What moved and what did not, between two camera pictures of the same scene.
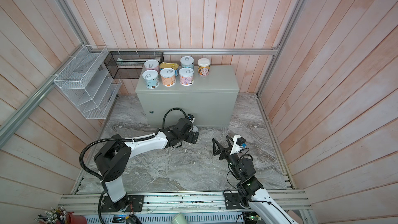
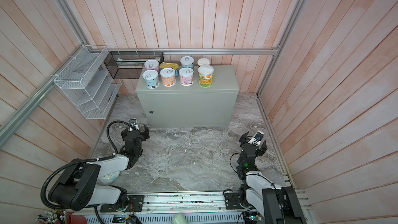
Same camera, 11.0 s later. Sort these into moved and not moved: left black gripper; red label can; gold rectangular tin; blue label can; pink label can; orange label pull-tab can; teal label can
Moved: left black gripper
Not moved: blue label can; teal label can; orange label pull-tab can; gold rectangular tin; pink label can; red label can
